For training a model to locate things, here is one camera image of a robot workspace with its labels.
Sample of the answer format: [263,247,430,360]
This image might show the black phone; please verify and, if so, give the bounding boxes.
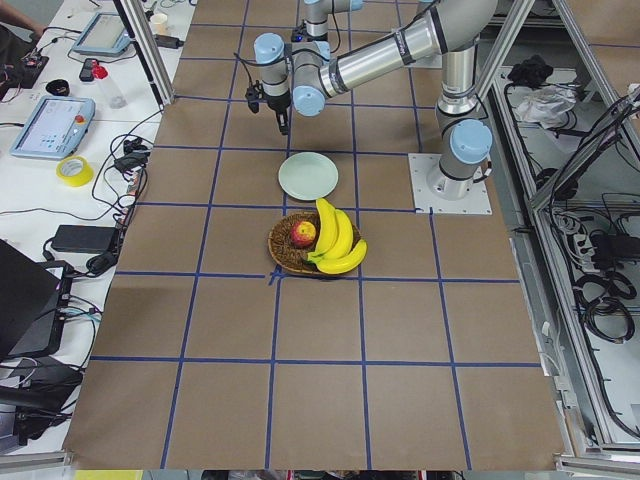
[79,58,99,83]

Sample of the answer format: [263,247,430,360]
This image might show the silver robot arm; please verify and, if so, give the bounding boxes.
[291,0,364,43]
[245,0,497,201]

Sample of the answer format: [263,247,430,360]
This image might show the black computer monitor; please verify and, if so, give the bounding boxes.
[1,241,72,360]

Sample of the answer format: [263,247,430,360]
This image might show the yellow banana bunch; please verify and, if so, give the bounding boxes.
[306,198,368,275]

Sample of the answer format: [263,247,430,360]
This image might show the brown wicker basket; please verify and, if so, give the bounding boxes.
[268,209,362,275]

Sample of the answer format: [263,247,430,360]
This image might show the light green plate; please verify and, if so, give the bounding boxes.
[278,152,339,201]

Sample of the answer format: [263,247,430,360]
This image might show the clear bottle red cap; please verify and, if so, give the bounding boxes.
[91,63,127,109]

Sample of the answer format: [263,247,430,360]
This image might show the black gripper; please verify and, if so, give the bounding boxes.
[245,81,291,135]
[291,27,317,43]

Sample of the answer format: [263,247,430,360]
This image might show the near teach pendant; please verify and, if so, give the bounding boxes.
[9,96,96,160]

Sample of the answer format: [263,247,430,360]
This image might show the far teach pendant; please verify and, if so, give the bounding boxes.
[71,12,131,57]

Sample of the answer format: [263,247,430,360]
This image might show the black laptop power brick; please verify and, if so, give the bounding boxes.
[51,225,118,254]

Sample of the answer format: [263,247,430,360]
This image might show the red apple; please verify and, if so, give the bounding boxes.
[290,220,317,248]

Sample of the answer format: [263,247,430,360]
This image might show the aluminium frame post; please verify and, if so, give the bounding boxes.
[113,0,175,109]

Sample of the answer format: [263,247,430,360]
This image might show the black bowl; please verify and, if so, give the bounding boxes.
[45,79,70,97]

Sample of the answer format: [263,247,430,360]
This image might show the paper cup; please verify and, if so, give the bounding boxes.
[149,12,168,35]

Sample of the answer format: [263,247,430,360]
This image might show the crumpled white cloth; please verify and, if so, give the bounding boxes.
[514,85,577,129]

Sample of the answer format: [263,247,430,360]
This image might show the teach pendant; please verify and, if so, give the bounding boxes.
[71,12,131,57]
[9,96,96,160]

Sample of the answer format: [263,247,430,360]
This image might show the coiled black cables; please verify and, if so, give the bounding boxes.
[572,269,637,346]

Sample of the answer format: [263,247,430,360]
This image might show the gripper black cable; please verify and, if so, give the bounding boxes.
[232,51,263,96]

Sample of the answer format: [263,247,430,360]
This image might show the yellow tape roll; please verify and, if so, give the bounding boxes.
[56,155,94,188]

